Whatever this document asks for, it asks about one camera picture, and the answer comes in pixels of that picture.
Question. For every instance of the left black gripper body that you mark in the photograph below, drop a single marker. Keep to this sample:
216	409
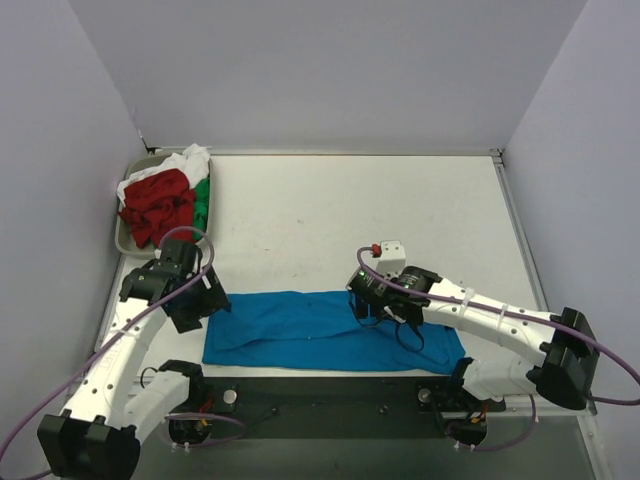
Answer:
198	301

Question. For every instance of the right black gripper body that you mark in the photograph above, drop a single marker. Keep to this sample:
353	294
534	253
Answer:
365	293

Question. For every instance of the blue t shirt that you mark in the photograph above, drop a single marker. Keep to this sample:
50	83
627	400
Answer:
317	331

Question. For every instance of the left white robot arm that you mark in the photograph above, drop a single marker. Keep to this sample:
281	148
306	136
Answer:
100	430

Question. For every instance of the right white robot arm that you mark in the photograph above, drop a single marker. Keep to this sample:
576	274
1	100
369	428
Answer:
554	355

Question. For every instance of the red t shirt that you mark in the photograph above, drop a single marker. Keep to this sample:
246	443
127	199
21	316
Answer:
157	204

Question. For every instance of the green t shirt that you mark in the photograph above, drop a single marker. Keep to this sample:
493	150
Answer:
202	193

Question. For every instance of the white t shirt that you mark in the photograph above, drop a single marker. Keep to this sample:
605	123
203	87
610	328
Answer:
193	162

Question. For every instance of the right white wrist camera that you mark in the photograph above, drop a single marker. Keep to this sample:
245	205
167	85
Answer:
390	258

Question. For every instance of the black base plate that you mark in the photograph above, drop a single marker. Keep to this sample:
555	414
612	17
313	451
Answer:
327	408

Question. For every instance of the aluminium front rail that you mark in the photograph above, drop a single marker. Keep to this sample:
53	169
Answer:
229	394

